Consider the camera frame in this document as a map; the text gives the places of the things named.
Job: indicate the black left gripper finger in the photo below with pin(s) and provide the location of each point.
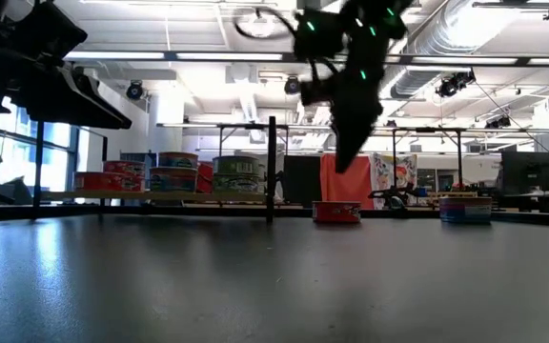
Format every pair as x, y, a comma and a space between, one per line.
74, 107

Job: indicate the black metal shelf frame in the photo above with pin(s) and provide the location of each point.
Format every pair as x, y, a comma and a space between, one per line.
270, 167

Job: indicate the wooden blocks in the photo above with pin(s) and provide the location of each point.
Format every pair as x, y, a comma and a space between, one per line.
446, 194

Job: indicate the black background monitor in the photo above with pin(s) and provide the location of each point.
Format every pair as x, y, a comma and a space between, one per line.
528, 170

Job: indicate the black metal station frame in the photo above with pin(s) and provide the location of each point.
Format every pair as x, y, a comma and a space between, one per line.
220, 143
459, 157

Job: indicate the blue-grey partition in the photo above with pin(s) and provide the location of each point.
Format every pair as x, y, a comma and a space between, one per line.
134, 156

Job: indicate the black table mat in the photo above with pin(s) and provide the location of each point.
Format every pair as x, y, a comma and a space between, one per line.
274, 295

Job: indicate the black partition panel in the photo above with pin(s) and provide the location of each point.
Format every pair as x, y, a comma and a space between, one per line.
301, 181

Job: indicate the silver ventilation duct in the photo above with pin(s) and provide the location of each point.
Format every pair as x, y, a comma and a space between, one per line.
427, 66

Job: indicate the round black ceiling camera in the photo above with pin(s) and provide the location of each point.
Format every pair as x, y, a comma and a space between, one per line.
135, 90
292, 86

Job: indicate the blue seafood can pale lid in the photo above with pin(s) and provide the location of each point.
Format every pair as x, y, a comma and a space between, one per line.
173, 180
177, 160

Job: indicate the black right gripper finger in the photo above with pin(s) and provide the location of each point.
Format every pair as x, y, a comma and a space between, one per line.
365, 119
343, 128

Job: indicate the black ceiling spotlight cluster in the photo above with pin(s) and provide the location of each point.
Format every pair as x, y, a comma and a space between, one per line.
455, 83

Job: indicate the orange cloth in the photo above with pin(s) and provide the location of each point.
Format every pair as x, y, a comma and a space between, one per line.
351, 183

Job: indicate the green seafood can gold lid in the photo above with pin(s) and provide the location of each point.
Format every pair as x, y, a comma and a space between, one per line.
237, 184

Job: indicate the black background robot device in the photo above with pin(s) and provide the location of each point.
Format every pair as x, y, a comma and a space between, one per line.
391, 195

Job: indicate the large window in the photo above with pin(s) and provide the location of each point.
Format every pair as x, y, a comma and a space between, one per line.
22, 157

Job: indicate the black ceiling fixture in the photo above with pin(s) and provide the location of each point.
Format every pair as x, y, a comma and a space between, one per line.
513, 5

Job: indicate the background work table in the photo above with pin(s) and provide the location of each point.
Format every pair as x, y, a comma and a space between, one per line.
517, 197

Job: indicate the colourful printed poster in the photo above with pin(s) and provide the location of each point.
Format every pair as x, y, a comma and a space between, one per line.
393, 171

